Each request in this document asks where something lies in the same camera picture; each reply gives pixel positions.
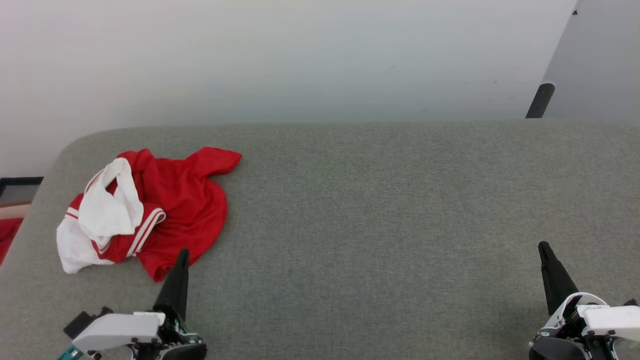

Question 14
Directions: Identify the black skirting board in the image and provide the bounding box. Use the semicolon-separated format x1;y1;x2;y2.
0;176;44;206

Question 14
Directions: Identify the cream plastic laundry basket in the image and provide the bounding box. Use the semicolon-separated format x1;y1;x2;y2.
0;201;33;221

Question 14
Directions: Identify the red cloth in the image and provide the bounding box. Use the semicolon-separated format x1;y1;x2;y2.
0;218;24;266

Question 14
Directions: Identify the black post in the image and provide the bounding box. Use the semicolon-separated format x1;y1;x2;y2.
525;82;556;119

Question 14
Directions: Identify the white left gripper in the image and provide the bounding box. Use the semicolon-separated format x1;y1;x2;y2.
72;248;207;360

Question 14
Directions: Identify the red white sports jersey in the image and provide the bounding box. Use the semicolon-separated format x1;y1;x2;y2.
56;146;243;283

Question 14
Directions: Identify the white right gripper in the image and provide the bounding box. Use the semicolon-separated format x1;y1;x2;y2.
529;241;640;360

